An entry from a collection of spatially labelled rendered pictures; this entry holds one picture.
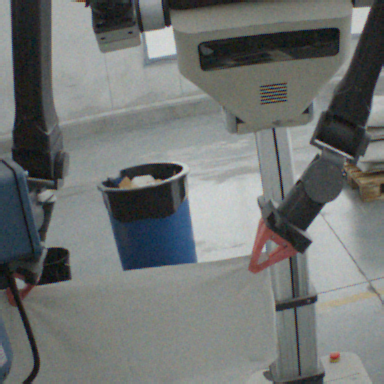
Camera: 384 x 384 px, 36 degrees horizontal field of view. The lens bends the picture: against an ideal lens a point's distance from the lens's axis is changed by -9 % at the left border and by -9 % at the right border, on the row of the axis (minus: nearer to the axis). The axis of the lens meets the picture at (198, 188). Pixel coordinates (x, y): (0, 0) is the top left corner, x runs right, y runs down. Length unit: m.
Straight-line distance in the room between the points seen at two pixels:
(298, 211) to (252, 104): 0.50
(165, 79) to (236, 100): 7.57
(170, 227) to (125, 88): 5.92
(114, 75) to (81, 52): 0.62
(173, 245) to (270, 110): 1.86
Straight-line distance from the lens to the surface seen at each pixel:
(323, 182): 0.85
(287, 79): 1.33
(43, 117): 0.85
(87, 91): 8.99
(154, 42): 8.86
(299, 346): 1.66
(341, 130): 0.91
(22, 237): 0.60
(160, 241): 3.14
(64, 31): 8.99
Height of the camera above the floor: 1.41
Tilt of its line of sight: 16 degrees down
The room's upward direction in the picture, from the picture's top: 10 degrees counter-clockwise
